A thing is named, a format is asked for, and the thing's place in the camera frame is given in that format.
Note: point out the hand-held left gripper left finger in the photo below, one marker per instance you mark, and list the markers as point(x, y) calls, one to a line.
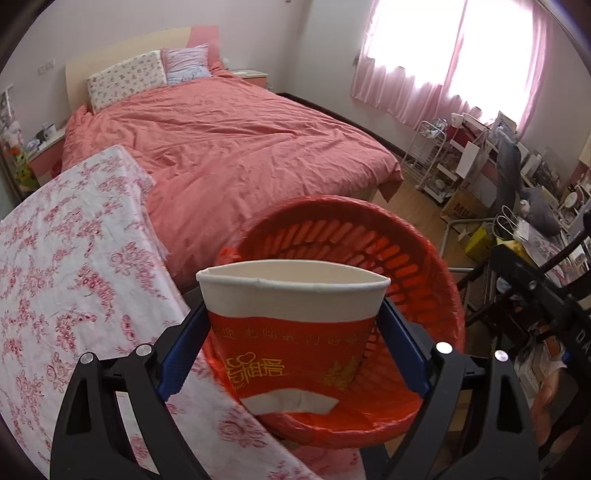
point(178, 364)

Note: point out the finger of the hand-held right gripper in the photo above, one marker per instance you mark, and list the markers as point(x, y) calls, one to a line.
point(531, 281)

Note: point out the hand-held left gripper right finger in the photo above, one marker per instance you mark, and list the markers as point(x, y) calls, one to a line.
point(408, 355)

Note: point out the red paper cup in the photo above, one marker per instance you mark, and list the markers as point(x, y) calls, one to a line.
point(295, 341)

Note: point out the orange plastic basket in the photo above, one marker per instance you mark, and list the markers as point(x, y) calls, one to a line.
point(346, 240)

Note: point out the person's right forearm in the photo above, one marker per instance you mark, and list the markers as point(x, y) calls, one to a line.
point(549, 392)

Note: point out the yellow bag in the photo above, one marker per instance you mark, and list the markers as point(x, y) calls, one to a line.
point(480, 242)

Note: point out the grey cushion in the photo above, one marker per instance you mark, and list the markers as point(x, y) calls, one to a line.
point(540, 212)

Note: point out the grey photo board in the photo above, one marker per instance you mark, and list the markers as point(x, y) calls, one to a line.
point(508, 170)

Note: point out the white storage trolley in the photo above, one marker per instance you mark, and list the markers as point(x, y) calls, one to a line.
point(450, 182)

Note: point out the table with floral tablecloth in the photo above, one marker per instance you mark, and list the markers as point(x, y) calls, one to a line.
point(69, 277)

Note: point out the bed with salmon duvet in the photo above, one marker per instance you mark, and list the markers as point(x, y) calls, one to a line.
point(231, 147)

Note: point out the pink curtain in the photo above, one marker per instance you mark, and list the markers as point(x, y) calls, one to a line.
point(415, 83)

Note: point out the pink nightstand with mugs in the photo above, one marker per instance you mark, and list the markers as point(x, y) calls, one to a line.
point(46, 159)

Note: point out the white mug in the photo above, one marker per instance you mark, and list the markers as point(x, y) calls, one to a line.
point(48, 130)

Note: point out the plush toy display tube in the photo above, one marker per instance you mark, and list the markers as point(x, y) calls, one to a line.
point(14, 138)

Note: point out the floral print pillow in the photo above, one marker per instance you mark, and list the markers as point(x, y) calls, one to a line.
point(127, 81)

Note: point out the pink striped pillow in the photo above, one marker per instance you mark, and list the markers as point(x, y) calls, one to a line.
point(187, 64)

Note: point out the cream and pink headboard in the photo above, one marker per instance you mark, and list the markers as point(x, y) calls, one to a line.
point(115, 50)

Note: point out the white tube frame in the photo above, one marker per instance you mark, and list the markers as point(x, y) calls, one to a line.
point(445, 235)

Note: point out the white wall socket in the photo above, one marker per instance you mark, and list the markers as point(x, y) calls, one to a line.
point(45, 65)

